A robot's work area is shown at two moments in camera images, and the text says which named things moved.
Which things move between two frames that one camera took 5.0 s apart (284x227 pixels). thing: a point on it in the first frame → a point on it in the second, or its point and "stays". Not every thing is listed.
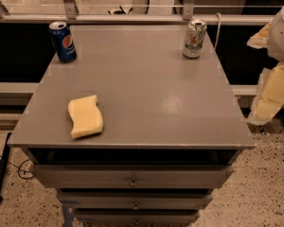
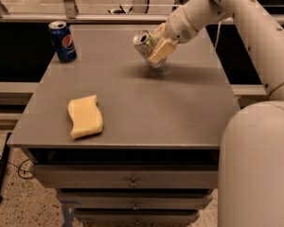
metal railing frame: (71, 15) stays
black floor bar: (0, 165) stays
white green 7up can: (194, 38) → (146, 44)
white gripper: (283, 37) → (177, 28)
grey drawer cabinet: (173, 128) stays
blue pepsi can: (62, 42) stays
